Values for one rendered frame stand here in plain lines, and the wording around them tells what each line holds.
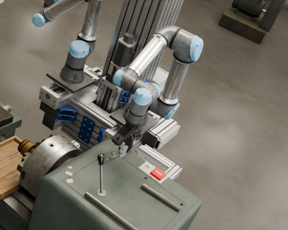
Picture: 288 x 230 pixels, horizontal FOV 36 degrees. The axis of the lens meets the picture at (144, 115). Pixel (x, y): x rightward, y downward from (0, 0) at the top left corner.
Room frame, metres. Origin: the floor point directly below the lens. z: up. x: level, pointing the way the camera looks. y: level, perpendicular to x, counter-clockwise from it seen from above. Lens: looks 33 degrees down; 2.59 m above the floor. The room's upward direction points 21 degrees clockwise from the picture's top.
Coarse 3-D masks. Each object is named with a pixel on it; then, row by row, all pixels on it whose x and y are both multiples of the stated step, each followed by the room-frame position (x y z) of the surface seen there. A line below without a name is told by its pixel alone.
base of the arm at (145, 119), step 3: (129, 105) 2.15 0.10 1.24; (126, 108) 2.16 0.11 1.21; (126, 111) 2.15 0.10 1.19; (147, 111) 2.15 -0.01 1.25; (123, 114) 2.14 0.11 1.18; (126, 114) 2.12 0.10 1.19; (147, 114) 2.15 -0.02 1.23; (123, 117) 2.13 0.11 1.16; (144, 117) 2.13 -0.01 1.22; (147, 117) 2.15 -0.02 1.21; (144, 120) 2.13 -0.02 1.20; (147, 120) 2.15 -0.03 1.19; (141, 123) 2.11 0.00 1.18; (144, 123) 2.13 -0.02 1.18
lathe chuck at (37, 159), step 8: (56, 136) 1.65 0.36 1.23; (40, 144) 1.57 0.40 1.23; (56, 144) 1.60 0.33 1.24; (64, 144) 1.62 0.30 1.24; (72, 144) 1.66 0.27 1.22; (32, 152) 1.53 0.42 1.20; (40, 152) 1.53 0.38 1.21; (48, 152) 1.54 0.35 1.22; (32, 160) 1.50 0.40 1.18; (40, 160) 1.50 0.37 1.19; (24, 168) 1.48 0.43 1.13; (32, 168) 1.47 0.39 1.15; (40, 168) 1.47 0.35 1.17; (32, 176) 1.46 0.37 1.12; (24, 184) 1.47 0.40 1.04; (32, 184) 1.45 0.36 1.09
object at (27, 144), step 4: (24, 140) 1.68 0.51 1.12; (28, 140) 1.69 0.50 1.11; (20, 144) 1.65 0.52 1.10; (24, 144) 1.66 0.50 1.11; (28, 144) 1.66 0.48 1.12; (32, 144) 1.67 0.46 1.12; (20, 148) 1.64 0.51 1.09; (24, 148) 1.63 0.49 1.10; (28, 148) 1.63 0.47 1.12; (32, 148) 1.65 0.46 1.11; (20, 152) 1.64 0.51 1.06; (24, 152) 1.62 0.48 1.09
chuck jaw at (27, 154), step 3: (24, 153) 1.60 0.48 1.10; (27, 153) 1.61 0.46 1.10; (30, 153) 1.62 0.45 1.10; (24, 156) 1.60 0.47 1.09; (27, 156) 1.59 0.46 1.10; (24, 159) 1.56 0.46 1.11; (21, 162) 1.53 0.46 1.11; (24, 162) 1.54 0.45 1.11; (18, 165) 1.51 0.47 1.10; (21, 165) 1.51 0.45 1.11; (18, 168) 1.51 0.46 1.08; (21, 171) 1.49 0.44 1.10; (24, 171) 1.48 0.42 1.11; (21, 174) 1.48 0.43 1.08; (24, 174) 1.48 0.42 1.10
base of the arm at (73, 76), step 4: (64, 68) 2.30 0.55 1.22; (68, 68) 2.29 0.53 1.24; (72, 68) 2.28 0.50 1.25; (76, 68) 2.29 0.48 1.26; (80, 68) 2.31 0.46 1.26; (60, 72) 2.31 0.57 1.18; (64, 72) 2.28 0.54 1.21; (68, 72) 2.28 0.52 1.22; (72, 72) 2.28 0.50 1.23; (76, 72) 2.29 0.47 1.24; (80, 72) 2.31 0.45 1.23; (60, 76) 2.29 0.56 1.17; (64, 76) 2.27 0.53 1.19; (68, 76) 2.27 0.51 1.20; (72, 76) 2.28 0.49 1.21; (76, 76) 2.29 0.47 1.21; (80, 76) 2.31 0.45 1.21; (84, 76) 2.36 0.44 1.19; (64, 80) 2.27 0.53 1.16; (68, 80) 2.26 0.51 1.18; (72, 80) 2.27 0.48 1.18; (76, 80) 2.28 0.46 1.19; (80, 80) 2.30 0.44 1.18
